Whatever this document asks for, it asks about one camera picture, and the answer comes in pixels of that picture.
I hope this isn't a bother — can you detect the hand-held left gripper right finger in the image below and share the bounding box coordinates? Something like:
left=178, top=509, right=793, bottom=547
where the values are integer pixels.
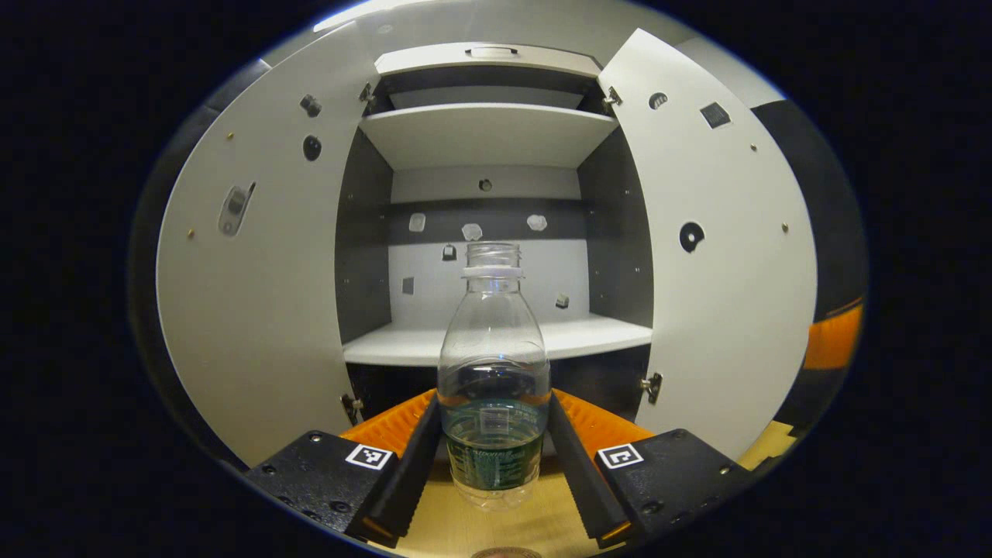
left=547, top=387, right=756, bottom=549

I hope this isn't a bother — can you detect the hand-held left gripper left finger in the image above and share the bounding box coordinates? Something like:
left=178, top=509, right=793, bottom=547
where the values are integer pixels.
left=244, top=387, right=443, bottom=549

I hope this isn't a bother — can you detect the clear plastic bottle green label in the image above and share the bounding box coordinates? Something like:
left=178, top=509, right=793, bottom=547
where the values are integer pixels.
left=436, top=242, right=553, bottom=512

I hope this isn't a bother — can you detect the white cabinet shelf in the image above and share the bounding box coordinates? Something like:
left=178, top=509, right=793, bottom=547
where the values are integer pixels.
left=358, top=103, right=619, bottom=171
left=343, top=312, right=653, bottom=367

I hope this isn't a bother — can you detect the white grey cabinet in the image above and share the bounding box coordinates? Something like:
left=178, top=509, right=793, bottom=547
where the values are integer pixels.
left=333, top=43, right=656, bottom=423

